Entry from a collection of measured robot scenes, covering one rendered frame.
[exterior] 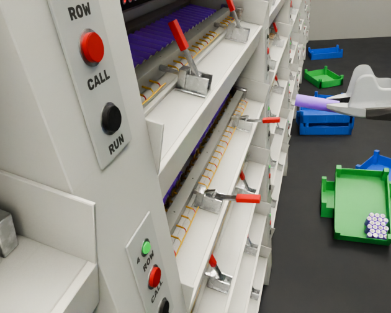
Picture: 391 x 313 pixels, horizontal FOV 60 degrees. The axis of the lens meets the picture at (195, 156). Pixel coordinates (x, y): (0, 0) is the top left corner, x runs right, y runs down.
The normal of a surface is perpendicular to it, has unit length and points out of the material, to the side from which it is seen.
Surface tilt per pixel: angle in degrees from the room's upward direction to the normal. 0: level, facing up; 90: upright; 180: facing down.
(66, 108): 90
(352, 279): 0
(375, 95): 89
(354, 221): 28
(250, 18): 90
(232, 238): 16
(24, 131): 90
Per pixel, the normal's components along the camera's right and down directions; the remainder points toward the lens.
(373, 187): -0.25, -0.51
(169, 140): 0.15, -0.80
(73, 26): 0.94, 0.06
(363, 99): -0.28, 0.50
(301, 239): -0.12, -0.85
